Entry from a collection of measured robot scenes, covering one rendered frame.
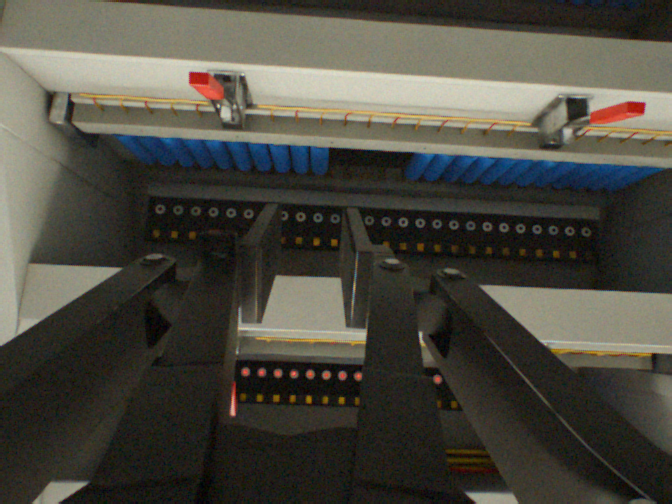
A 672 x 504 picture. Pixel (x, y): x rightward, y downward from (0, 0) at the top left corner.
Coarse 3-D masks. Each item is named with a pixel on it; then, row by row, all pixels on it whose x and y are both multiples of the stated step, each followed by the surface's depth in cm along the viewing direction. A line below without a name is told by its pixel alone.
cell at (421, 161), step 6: (414, 156) 39; (420, 156) 38; (426, 156) 37; (432, 156) 37; (414, 162) 40; (420, 162) 39; (426, 162) 39; (408, 168) 42; (414, 168) 40; (420, 168) 40; (408, 174) 42; (414, 174) 42; (420, 174) 42
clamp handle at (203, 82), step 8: (192, 72) 23; (200, 72) 23; (192, 80) 23; (200, 80) 23; (208, 80) 23; (200, 88) 24; (208, 88) 24; (216, 88) 25; (208, 96) 26; (216, 96) 26; (224, 96) 27; (224, 104) 29; (232, 104) 30; (224, 112) 30; (232, 112) 30
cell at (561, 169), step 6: (564, 162) 38; (570, 162) 38; (576, 162) 38; (552, 168) 40; (558, 168) 39; (564, 168) 39; (570, 168) 38; (546, 174) 41; (552, 174) 41; (558, 174) 40; (564, 174) 40; (540, 180) 43; (546, 180) 42; (552, 180) 42; (540, 186) 43
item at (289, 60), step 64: (64, 0) 29; (0, 64) 28; (64, 64) 29; (128, 64) 29; (192, 64) 28; (256, 64) 28; (320, 64) 29; (384, 64) 29; (448, 64) 29; (512, 64) 29; (576, 64) 30; (640, 64) 30; (64, 128) 33; (640, 128) 35; (192, 192) 46; (256, 192) 46; (320, 192) 47; (640, 192) 46
